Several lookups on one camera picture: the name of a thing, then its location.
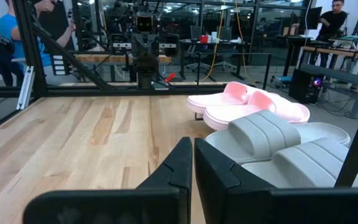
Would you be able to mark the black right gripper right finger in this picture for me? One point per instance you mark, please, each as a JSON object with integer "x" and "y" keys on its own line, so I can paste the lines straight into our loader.
{"x": 228, "y": 199}

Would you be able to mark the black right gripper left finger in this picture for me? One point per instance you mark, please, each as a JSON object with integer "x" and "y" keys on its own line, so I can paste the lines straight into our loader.
{"x": 166, "y": 199}

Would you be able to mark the grey rubber slide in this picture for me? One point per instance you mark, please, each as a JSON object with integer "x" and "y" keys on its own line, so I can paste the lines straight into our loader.
{"x": 259, "y": 130}
{"x": 309, "y": 161}

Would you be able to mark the pink rubber slide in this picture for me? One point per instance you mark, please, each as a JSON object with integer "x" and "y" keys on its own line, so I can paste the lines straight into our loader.
{"x": 291, "y": 112}
{"x": 216, "y": 101}

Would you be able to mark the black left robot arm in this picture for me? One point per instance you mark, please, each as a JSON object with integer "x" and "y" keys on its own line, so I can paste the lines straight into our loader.
{"x": 145, "y": 74}

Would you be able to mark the wooden top workbench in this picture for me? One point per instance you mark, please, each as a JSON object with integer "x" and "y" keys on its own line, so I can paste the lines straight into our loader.
{"x": 104, "y": 58}

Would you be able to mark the grey office chair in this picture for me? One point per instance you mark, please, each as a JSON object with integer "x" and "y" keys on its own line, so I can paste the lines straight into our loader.
{"x": 225, "y": 34}
{"x": 196, "y": 34}

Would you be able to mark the red cup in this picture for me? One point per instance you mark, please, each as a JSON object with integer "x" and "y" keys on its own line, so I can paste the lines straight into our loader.
{"x": 204, "y": 39}

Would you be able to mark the black desk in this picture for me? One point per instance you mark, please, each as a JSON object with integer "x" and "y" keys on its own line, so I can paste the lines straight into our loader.
{"x": 222, "y": 43}

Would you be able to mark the silver aluminium extrusion piece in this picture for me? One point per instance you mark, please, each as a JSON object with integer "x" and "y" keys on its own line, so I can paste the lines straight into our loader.
{"x": 25, "y": 90}

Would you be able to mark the black computer with lit fan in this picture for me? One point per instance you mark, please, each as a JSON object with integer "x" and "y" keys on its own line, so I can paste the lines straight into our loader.
{"x": 303, "y": 87}

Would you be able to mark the black monitor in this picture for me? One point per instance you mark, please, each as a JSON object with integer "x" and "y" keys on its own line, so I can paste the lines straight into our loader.
{"x": 314, "y": 17}

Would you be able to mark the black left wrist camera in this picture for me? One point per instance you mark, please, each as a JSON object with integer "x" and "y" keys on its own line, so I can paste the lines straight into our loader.
{"x": 144, "y": 23}

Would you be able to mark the black aluminium rig frame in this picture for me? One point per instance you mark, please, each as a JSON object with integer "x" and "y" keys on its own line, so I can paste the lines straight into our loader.
{"x": 30, "y": 46}

